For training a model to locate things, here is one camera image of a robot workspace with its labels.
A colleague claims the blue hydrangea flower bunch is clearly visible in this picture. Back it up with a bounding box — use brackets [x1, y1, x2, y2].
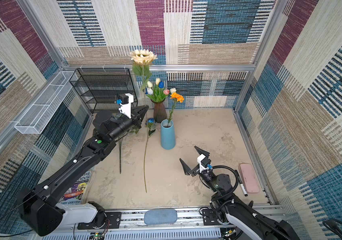
[118, 128, 139, 174]

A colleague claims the dark blue rose stem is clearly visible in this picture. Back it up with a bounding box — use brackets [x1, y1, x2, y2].
[143, 118, 156, 193]

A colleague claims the red ribbed glass vase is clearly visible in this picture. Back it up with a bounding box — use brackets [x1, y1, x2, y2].
[153, 101, 167, 124]

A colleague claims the light blue tulip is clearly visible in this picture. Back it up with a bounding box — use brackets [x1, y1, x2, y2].
[145, 88, 157, 103]

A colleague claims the cream tulip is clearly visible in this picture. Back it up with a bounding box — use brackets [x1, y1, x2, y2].
[146, 81, 154, 100]

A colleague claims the teal cylindrical vase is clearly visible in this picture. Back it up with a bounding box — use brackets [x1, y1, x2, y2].
[160, 119, 176, 150]

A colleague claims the yellow tulip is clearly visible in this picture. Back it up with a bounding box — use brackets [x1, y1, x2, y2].
[154, 78, 161, 96]

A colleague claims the orange marigold flower stem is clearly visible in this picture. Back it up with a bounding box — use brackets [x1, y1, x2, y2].
[166, 92, 185, 127]

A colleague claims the white tulip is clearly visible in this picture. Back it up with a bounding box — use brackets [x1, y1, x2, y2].
[170, 88, 177, 94]

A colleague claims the orange and beige flower sprig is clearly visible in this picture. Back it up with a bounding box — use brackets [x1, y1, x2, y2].
[130, 49, 161, 103]

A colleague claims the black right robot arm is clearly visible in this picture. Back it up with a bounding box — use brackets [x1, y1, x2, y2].
[180, 146, 299, 240]

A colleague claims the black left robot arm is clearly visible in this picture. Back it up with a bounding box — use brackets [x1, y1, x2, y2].
[17, 105, 149, 237]

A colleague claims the pink case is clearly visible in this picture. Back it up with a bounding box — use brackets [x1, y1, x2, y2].
[239, 163, 260, 194]

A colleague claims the black marker pen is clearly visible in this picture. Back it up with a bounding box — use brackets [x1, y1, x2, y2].
[238, 177, 248, 197]

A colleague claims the blue grey sponge pad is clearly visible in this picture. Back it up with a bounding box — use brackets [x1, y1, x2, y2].
[144, 209, 178, 226]

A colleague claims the colourful paperback book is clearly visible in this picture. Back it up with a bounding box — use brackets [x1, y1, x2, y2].
[59, 171, 92, 205]

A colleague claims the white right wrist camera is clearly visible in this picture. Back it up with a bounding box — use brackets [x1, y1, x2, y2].
[197, 154, 213, 173]

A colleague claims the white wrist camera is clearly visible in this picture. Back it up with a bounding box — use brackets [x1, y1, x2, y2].
[116, 93, 134, 119]
[197, 154, 213, 173]

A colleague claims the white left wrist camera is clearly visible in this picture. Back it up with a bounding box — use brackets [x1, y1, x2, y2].
[116, 93, 134, 119]

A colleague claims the black wire shelf rack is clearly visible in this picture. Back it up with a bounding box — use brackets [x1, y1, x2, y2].
[69, 68, 138, 114]

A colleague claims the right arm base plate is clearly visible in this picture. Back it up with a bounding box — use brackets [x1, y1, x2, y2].
[199, 207, 229, 226]

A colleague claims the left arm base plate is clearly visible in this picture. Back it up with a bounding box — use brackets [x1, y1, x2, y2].
[77, 212, 122, 230]

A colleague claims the white wire mesh basket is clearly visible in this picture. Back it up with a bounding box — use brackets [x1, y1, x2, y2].
[14, 71, 73, 135]

